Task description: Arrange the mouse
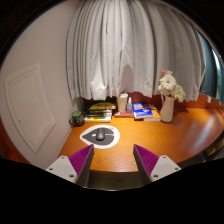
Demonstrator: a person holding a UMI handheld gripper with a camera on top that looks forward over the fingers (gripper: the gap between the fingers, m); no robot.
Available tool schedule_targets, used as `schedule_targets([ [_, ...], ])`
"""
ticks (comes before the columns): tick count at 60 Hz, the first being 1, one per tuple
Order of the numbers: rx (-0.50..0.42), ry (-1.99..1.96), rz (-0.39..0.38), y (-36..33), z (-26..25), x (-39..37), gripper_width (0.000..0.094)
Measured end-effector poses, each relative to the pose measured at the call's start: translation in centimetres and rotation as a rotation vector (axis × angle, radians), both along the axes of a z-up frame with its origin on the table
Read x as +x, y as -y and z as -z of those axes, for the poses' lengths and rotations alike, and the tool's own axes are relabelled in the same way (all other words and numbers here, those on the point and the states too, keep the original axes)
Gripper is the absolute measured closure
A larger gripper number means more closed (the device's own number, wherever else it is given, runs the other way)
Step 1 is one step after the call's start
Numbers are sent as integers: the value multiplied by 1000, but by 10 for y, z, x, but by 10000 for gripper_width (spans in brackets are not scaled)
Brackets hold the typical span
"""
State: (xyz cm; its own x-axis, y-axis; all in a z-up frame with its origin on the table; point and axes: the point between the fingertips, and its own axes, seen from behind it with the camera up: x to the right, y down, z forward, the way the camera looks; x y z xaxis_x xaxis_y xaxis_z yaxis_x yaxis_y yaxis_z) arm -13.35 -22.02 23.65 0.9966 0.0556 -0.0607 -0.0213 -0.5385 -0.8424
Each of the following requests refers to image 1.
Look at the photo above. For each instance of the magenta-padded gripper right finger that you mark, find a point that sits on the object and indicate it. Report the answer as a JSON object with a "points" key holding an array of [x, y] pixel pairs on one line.
{"points": [[165, 166]]}

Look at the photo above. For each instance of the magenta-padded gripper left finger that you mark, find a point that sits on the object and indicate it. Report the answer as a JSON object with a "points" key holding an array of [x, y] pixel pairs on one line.
{"points": [[63, 166]]}

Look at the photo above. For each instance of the dark grey computer mouse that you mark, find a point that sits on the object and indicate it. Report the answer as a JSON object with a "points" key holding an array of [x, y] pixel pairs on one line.
{"points": [[100, 134]]}

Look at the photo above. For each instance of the round white grey mouse pad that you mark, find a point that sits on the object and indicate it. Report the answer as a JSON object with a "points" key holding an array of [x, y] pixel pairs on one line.
{"points": [[111, 136]]}

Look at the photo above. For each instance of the dark green mug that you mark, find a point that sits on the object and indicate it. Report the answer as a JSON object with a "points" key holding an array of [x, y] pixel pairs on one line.
{"points": [[77, 119]]}

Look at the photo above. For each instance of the orange cover book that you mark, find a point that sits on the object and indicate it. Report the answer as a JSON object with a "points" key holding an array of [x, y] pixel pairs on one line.
{"points": [[156, 116]]}

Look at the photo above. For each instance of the white ceramic jug vase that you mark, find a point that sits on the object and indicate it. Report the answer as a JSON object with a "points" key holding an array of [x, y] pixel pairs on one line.
{"points": [[167, 110]]}

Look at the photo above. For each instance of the yellow white book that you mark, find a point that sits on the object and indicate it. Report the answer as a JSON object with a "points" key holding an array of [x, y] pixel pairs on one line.
{"points": [[97, 119]]}

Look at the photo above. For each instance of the blue cover book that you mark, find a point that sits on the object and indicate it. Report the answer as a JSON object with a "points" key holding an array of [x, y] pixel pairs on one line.
{"points": [[141, 110]]}

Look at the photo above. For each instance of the red-brown thin book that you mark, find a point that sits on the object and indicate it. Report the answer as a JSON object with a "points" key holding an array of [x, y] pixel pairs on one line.
{"points": [[121, 114]]}

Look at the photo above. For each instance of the clear spray bottle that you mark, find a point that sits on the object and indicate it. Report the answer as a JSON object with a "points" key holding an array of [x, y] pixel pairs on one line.
{"points": [[129, 106]]}

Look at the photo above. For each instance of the black yellow arc book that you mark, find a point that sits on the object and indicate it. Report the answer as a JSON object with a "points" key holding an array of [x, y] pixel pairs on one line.
{"points": [[101, 106]]}

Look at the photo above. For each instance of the beige lidded tumbler cup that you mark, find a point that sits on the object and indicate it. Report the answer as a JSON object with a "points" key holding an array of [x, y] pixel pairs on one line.
{"points": [[122, 103]]}

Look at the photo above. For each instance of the white daisy flower bouquet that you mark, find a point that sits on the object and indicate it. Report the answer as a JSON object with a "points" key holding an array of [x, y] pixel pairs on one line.
{"points": [[170, 85]]}

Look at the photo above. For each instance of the dark window pane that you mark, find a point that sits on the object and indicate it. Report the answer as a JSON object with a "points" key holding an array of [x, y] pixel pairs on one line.
{"points": [[213, 73]]}

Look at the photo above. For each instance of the white pleated curtain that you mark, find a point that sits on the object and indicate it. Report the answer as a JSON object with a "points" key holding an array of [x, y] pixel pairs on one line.
{"points": [[133, 46]]}

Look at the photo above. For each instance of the white wall panel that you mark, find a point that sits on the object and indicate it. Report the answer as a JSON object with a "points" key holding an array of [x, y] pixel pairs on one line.
{"points": [[30, 106]]}

